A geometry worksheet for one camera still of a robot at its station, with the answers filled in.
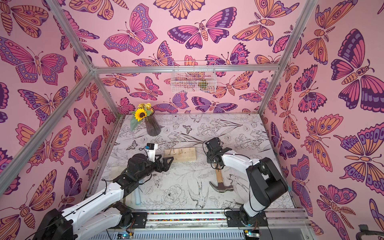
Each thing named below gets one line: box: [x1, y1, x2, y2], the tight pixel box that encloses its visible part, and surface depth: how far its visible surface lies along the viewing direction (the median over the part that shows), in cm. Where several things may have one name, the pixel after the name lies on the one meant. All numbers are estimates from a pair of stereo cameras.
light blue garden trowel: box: [134, 187, 142, 206], surface depth 81 cm
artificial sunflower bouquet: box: [130, 102, 154, 131], surface depth 90 cm
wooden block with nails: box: [164, 147, 197, 162], surface depth 96 cm
